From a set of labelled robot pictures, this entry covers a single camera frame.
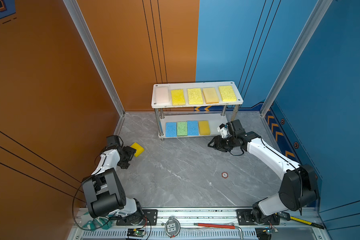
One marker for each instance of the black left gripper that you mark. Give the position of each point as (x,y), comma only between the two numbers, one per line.
(130,151)

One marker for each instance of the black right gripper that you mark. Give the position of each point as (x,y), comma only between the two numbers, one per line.
(217,143)

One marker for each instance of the bright yellow foam sponge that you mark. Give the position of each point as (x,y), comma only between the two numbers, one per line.
(139,149)

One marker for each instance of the small orange-yellow sponge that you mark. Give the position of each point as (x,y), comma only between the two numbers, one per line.
(204,128)

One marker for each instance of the blue cellulose sponge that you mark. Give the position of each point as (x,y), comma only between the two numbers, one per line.
(171,130)
(193,128)

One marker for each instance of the green cellulose sponge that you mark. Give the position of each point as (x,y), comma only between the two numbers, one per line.
(182,129)

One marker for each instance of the orange-yellow thick sponge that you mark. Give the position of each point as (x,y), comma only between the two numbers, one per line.
(210,96)

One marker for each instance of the yellow cellulose sponge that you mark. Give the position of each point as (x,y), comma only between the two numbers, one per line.
(227,94)
(195,96)

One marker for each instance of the yellow foam sponge front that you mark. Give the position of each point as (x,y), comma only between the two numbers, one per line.
(178,98)

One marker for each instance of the white foam sponge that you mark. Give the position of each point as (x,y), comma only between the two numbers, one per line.
(162,96)

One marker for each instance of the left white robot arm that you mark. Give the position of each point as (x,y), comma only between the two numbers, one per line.
(105,196)

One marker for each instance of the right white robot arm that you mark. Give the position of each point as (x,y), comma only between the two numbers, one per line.
(299,186)

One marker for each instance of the white two-tier metal shelf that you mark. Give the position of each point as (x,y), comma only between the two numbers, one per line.
(214,113)

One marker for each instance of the green circuit board left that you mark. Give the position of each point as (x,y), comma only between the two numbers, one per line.
(136,233)

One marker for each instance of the round grey socket plate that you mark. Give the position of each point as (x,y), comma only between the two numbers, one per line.
(172,227)

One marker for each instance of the circuit board right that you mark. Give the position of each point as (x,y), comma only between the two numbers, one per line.
(271,230)

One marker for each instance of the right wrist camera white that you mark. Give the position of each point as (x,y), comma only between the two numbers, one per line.
(223,130)

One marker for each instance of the red handled tool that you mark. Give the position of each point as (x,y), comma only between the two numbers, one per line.
(220,227)

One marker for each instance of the aluminium front rail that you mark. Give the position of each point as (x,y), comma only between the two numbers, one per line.
(155,219)

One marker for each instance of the aluminium left corner post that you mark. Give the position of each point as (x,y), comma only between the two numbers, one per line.
(89,42)

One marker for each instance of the aluminium corner post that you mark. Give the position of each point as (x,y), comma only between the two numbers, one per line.
(306,34)
(89,42)

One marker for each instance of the aluminium right corner post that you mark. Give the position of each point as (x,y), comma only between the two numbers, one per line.
(306,34)

